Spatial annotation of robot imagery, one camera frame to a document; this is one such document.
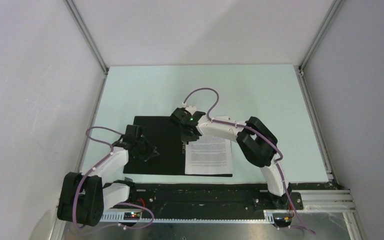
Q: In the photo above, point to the left circuit board with leds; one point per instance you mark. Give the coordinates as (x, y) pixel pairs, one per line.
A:
(130, 216)

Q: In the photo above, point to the right aluminium frame post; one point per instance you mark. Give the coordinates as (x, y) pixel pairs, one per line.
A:
(324, 27)

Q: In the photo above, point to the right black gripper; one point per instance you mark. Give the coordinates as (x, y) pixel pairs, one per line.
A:
(188, 139)

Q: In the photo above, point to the right circuit board with wires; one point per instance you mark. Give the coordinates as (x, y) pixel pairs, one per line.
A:
(282, 221)

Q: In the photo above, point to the left aluminium frame post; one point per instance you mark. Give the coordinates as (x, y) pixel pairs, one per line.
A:
(86, 34)

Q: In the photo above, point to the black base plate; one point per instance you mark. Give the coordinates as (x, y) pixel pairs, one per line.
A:
(187, 201)

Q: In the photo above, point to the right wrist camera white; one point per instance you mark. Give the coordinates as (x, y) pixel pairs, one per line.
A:
(190, 108)

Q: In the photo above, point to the aluminium frame post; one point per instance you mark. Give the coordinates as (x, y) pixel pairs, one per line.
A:
(324, 27)
(86, 34)

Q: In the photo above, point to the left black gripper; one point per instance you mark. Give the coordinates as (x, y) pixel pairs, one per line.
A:
(150, 153)

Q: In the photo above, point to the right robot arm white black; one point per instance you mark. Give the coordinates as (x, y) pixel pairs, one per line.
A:
(257, 143)

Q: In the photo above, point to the red folder black inside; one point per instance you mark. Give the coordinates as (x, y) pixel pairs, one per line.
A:
(166, 137)

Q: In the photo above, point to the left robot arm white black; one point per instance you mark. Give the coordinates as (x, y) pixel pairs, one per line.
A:
(84, 197)

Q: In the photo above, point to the printed paper sheet top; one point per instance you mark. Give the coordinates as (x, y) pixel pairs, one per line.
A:
(209, 156)

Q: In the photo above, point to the metal folder clip mechanism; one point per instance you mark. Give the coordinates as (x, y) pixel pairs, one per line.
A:
(184, 146)

